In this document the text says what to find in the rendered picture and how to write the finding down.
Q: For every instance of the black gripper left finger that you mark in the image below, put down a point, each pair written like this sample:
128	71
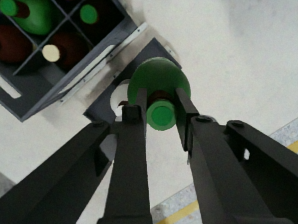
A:
59	189

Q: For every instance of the white bottle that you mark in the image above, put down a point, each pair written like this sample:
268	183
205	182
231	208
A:
119	97

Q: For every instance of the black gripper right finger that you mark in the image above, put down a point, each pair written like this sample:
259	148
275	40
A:
225	193

